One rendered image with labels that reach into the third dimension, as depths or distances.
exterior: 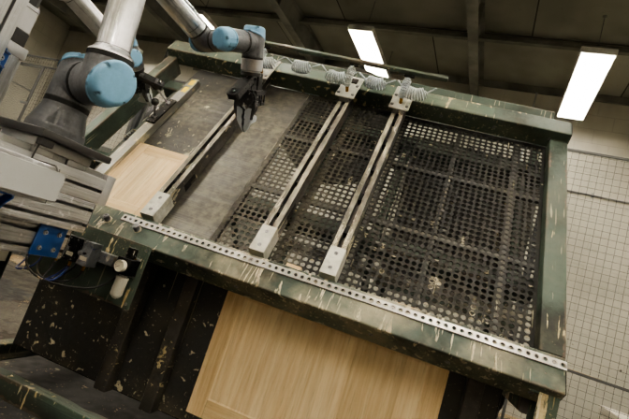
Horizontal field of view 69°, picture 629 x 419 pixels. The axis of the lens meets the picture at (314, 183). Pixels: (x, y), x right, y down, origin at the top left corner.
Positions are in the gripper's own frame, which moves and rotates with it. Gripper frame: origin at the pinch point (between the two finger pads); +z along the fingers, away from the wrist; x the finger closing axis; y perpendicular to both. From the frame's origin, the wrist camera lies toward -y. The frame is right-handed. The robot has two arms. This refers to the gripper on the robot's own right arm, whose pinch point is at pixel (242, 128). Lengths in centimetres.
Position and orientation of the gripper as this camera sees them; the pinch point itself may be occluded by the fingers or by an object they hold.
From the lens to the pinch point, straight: 166.8
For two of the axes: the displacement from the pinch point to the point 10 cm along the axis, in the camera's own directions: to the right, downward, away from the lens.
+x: -8.9, -2.2, 3.9
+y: 4.3, -1.8, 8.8
